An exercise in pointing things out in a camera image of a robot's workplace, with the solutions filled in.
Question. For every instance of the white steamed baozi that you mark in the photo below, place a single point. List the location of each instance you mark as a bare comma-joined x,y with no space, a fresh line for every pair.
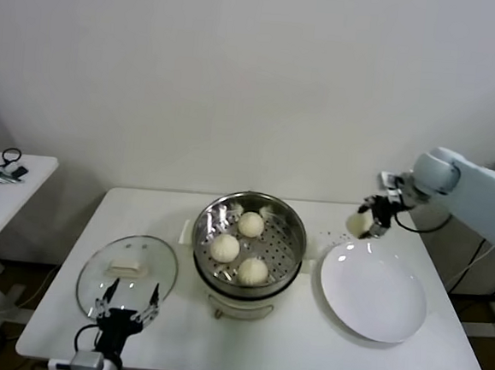
252,272
357,224
250,224
225,247

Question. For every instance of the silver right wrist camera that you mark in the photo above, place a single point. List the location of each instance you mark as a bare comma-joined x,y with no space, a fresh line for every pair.
390,183

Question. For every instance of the white round plate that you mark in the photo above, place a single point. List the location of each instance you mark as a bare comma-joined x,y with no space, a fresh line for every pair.
346,319

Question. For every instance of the white side table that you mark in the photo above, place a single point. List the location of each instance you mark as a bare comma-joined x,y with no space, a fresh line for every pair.
23,201

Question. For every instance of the small black device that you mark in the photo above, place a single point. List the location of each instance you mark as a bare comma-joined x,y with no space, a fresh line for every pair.
21,171

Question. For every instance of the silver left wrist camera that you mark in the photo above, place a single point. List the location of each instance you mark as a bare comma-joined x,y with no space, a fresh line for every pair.
85,361

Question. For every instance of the white electric cooker base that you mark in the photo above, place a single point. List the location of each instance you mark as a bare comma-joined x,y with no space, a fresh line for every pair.
242,309

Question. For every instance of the stainless steel steamer basket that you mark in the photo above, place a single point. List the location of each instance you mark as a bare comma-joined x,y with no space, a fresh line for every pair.
289,222

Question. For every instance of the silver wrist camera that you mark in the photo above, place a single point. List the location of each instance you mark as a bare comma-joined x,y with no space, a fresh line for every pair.
85,361
390,183

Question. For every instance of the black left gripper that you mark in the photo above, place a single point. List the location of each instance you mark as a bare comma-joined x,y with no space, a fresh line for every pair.
119,318

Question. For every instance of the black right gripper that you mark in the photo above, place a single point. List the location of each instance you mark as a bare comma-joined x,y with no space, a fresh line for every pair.
383,210

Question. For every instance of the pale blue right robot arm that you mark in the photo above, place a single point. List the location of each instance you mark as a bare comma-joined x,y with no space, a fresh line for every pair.
487,195

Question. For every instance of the round glass pot lid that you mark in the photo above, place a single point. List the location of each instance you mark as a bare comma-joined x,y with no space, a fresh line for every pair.
159,268

